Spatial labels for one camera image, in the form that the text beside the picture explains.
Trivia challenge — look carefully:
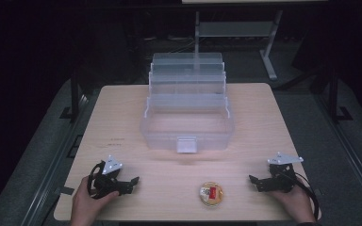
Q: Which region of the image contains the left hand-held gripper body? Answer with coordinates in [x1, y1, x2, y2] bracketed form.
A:
[90, 154, 132, 200]

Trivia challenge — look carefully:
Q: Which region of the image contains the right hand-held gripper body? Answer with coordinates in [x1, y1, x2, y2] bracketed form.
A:
[258, 152, 304, 193]

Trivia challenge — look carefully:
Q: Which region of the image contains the black metal post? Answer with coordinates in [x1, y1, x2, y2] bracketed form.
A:
[59, 71, 82, 122]
[327, 67, 354, 122]

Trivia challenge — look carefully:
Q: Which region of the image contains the grey metal stand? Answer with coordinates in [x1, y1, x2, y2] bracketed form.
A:
[193, 9, 284, 81]

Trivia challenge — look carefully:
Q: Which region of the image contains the person's right hand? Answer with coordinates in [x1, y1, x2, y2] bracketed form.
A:
[267, 176, 317, 224]

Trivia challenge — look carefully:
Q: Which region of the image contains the round yellow snack packet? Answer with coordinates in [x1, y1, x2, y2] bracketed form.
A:
[199, 181, 224, 207]

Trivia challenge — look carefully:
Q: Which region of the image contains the person's left hand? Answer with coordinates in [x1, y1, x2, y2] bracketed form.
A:
[69, 175, 121, 226]

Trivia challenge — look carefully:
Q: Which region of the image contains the clear plastic tiered storage box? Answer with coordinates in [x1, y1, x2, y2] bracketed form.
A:
[140, 52, 236, 154]

